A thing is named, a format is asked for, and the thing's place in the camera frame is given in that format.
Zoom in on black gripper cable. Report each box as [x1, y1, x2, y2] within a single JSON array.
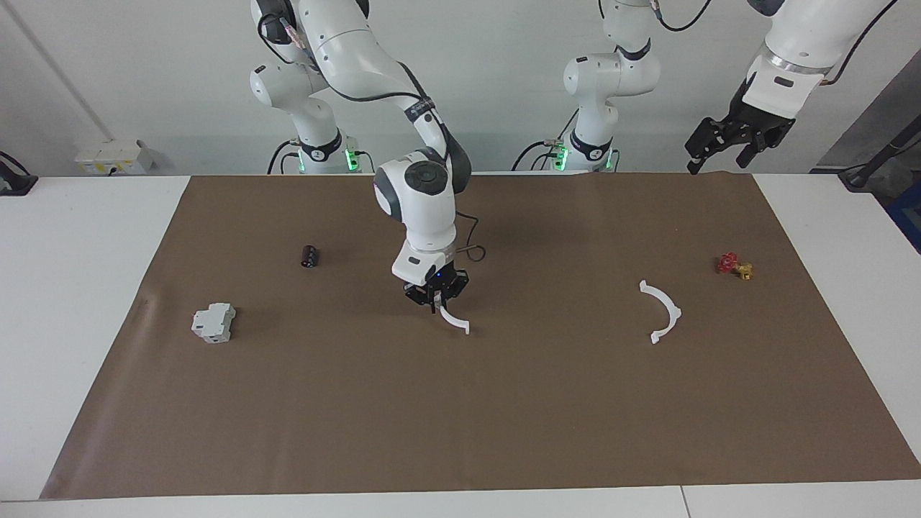
[[255, 14, 487, 264], [651, 0, 900, 86]]

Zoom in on red and yellow valve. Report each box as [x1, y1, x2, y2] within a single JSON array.
[[716, 252, 754, 281]]

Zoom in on black tripod stand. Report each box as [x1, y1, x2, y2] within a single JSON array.
[[838, 115, 921, 191]]

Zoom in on white wall socket box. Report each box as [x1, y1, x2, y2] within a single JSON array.
[[75, 140, 155, 176]]

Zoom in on black base cables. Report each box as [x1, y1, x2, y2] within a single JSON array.
[[511, 108, 580, 172], [268, 139, 375, 175]]

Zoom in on grey partition panel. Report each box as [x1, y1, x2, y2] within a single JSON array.
[[813, 50, 921, 173]]

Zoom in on white half-ring pipe clamp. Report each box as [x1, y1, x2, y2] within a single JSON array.
[[435, 306, 471, 336], [639, 280, 682, 345]]

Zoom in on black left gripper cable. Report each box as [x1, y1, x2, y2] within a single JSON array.
[[651, 0, 900, 86]]

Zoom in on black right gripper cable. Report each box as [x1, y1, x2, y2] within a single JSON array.
[[255, 14, 487, 264]]

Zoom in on black left base cables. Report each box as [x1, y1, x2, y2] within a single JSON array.
[[511, 108, 580, 172]]

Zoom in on black right base cables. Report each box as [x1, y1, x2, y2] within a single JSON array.
[[268, 139, 375, 175]]

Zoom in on brown paper mat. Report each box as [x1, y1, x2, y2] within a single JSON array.
[[40, 171, 921, 501]]

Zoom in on black clamp mount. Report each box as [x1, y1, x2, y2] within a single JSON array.
[[0, 151, 38, 196]]

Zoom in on white circuit breaker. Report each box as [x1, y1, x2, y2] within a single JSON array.
[[191, 303, 237, 344]]

